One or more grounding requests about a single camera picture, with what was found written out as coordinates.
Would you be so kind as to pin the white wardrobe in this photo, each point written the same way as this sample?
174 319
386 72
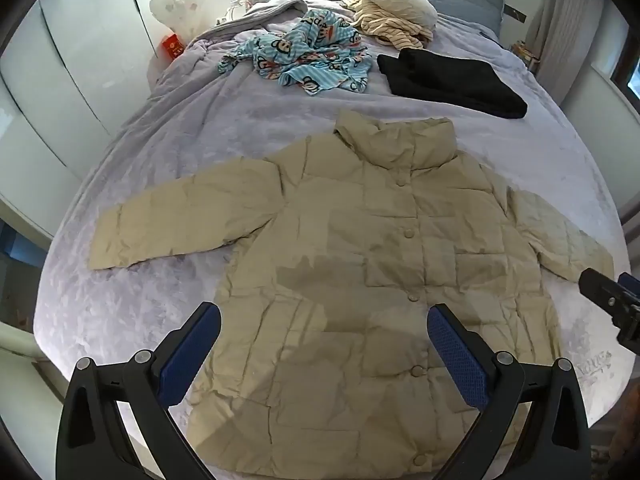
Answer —
70 60

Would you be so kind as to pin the lavender plush blanket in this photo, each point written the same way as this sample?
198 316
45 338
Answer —
200 125

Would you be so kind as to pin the blue monkey print pajamas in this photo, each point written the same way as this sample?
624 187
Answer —
305 55

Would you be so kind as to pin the beige striped garment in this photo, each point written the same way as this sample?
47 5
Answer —
380 25

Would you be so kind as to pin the black folded garment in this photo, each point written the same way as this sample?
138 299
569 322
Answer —
450 82

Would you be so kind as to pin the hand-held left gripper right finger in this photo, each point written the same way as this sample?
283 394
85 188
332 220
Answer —
457 355

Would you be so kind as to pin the cluttered bedside table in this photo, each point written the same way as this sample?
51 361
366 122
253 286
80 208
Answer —
526 55

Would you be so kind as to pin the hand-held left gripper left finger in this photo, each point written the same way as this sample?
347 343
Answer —
187 355

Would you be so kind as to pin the beige puffer jacket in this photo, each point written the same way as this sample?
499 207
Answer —
350 240

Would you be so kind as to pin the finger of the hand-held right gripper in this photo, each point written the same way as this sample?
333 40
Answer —
629 282
600 287

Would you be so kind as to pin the red packet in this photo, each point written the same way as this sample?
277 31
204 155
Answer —
172 46

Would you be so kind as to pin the light grey curtain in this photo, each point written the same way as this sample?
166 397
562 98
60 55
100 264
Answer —
565 15

